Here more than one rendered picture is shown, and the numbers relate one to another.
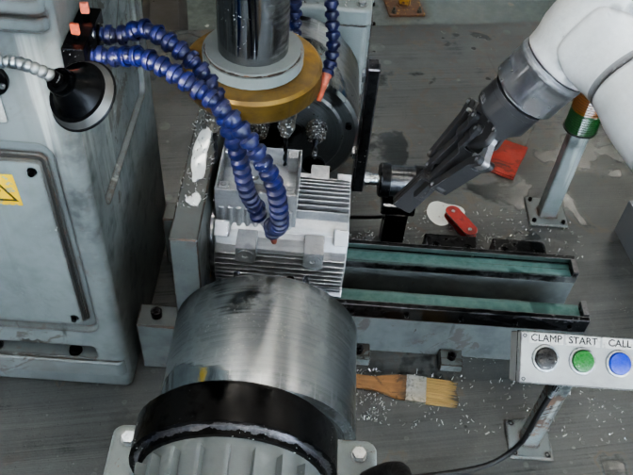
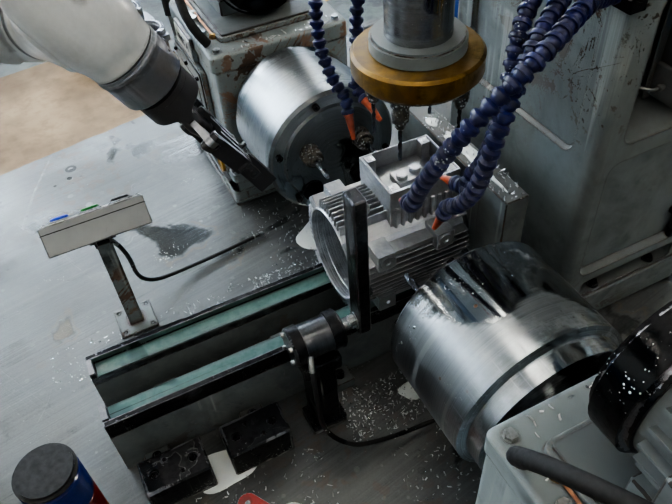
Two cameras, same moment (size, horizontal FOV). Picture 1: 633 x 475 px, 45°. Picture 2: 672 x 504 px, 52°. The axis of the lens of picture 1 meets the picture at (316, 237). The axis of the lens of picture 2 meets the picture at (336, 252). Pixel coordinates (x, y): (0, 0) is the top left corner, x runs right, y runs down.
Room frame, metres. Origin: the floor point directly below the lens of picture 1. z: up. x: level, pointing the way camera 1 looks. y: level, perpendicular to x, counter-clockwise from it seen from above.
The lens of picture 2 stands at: (1.54, -0.32, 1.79)
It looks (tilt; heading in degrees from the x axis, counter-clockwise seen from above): 45 degrees down; 158
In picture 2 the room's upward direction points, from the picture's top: 5 degrees counter-clockwise
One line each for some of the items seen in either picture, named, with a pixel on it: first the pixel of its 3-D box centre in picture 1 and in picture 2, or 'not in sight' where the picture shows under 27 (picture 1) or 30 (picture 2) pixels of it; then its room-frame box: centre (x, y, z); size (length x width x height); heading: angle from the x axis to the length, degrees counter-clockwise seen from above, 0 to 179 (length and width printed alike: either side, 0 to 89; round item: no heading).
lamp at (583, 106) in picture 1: (592, 98); not in sight; (1.14, -0.47, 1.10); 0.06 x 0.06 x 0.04
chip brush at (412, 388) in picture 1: (397, 386); not in sight; (0.69, -0.16, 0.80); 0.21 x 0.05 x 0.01; 87
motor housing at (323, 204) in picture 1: (284, 230); (386, 233); (0.83, 0.05, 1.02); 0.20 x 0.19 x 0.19; 90
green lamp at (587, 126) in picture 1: (584, 118); not in sight; (1.14, -0.47, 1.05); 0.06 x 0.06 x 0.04
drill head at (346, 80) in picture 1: (292, 90); (518, 371); (1.16, 0.07, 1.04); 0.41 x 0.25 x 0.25; 1
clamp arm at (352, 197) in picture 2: (365, 129); (357, 267); (0.97, -0.06, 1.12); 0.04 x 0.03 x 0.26; 91
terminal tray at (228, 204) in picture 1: (259, 186); (408, 181); (0.83, 0.09, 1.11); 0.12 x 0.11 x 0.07; 90
